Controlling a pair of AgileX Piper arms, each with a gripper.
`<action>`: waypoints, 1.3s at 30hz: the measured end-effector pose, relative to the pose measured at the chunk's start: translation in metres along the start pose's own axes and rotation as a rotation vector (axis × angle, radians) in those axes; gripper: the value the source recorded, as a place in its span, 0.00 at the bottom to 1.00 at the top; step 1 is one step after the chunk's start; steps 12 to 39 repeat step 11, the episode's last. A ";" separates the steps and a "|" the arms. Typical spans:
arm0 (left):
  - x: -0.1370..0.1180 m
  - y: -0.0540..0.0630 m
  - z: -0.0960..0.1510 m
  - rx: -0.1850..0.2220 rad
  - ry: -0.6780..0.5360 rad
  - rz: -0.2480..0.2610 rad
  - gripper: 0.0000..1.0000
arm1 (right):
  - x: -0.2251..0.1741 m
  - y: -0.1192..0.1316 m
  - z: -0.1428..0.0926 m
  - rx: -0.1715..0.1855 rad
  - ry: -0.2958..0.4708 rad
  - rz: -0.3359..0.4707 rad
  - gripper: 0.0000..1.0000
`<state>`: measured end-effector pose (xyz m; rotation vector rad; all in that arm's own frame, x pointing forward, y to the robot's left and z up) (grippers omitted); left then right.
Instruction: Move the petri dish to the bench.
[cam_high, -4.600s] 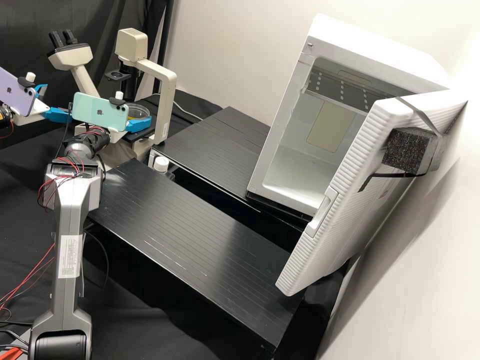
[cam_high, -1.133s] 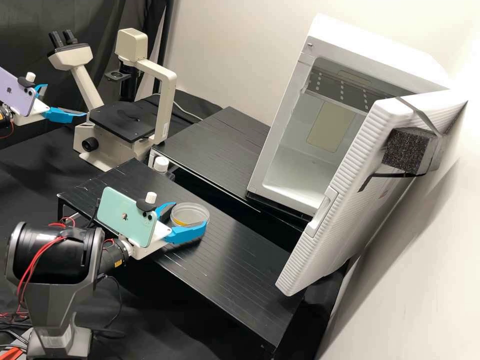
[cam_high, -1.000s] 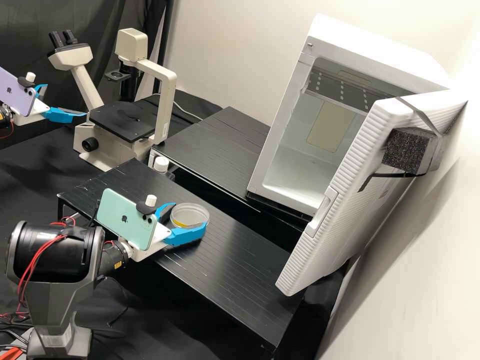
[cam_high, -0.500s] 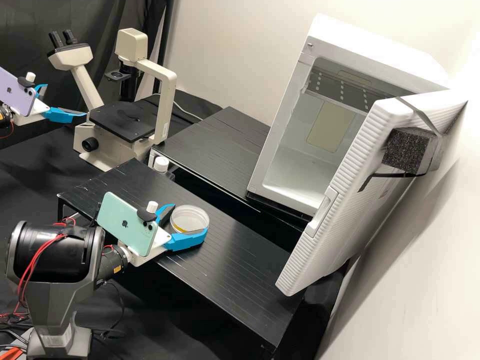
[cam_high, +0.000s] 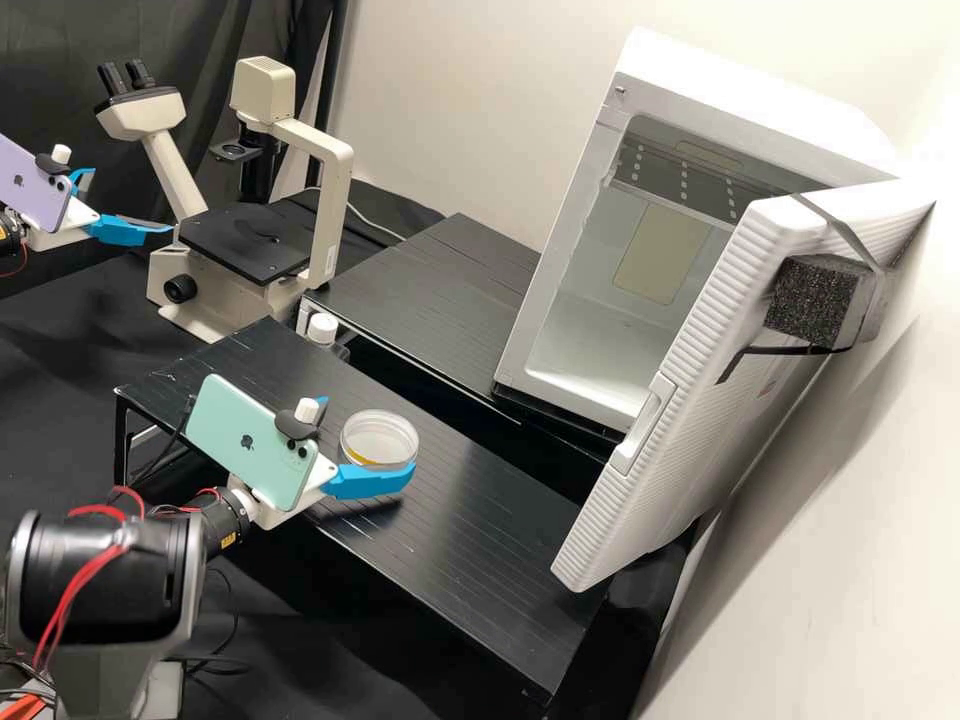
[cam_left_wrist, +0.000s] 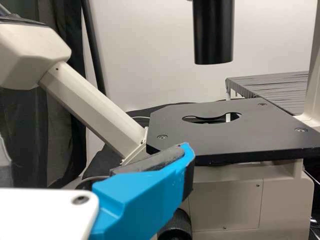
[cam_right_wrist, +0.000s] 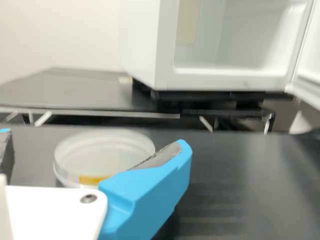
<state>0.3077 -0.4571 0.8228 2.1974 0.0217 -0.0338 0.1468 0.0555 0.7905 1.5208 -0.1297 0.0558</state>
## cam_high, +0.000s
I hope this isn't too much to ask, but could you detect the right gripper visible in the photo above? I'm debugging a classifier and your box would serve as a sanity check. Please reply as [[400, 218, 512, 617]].
[[245, 394, 419, 531]]

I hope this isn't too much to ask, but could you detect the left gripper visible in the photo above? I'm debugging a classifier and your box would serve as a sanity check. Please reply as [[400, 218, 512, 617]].
[[26, 167, 176, 253]]

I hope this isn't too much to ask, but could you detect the petri dish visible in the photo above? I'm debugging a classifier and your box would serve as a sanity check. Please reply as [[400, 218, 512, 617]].
[[338, 408, 421, 472]]

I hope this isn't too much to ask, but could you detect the white-capped bottle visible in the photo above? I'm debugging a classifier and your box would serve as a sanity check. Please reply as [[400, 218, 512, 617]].
[[307, 313, 351, 360]]

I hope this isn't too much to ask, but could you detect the black platform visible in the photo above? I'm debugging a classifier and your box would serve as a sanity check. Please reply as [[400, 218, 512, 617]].
[[299, 212, 624, 459], [112, 314, 605, 710]]

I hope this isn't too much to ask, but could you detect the cream microscope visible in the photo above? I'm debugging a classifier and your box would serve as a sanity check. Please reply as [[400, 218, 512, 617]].
[[95, 58, 355, 345]]

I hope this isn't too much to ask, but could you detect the incubator door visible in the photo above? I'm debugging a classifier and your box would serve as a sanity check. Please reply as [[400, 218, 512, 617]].
[[551, 176, 939, 594]]

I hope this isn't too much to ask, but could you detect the white incubator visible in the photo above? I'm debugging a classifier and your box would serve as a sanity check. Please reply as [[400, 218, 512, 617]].
[[491, 26, 901, 440]]

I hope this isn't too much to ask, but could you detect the left wrist camera phone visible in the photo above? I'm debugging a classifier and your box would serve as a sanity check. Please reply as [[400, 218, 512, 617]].
[[0, 134, 76, 234]]

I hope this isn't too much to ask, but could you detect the wrist camera phone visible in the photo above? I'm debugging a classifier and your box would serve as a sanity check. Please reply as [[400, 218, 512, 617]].
[[183, 373, 340, 505], [0, 134, 76, 234]]

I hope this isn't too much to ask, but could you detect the right wrist camera phone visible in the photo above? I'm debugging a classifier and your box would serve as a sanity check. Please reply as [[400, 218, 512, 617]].
[[183, 373, 340, 505]]

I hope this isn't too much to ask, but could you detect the black cable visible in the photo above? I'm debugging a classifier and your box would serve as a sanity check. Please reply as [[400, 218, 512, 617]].
[[123, 399, 193, 493]]

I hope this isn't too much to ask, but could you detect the white cable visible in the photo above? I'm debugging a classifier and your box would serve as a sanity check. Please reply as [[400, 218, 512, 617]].
[[350, 200, 412, 243]]

